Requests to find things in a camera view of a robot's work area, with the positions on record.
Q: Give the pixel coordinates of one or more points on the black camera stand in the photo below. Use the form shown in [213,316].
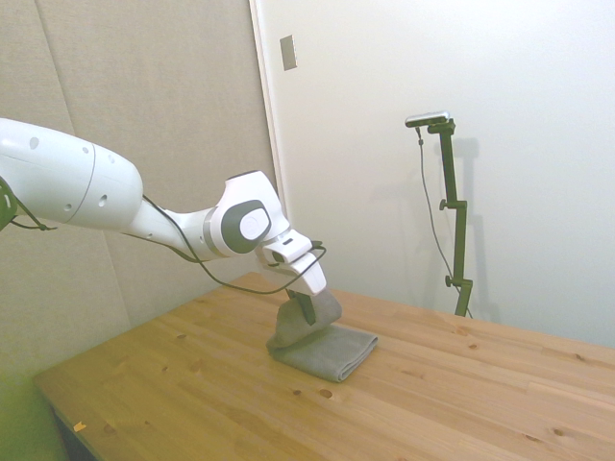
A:
[456,216]

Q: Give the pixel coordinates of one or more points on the grey wall plate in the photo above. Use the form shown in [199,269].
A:
[288,53]

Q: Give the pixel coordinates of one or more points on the small yellow tape scrap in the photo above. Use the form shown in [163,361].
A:
[79,426]

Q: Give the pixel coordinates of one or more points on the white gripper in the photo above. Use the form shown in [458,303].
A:
[312,277]

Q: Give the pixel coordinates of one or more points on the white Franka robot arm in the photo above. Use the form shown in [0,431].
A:
[96,182]

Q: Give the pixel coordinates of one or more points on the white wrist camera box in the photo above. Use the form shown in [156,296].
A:
[288,247]

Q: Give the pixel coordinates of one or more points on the silver exterior camera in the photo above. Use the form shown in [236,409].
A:
[427,118]

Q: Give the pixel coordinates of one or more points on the grey waffle-weave towel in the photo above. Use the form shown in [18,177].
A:
[331,353]

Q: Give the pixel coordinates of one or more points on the white door frame trim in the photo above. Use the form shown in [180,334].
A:
[269,105]

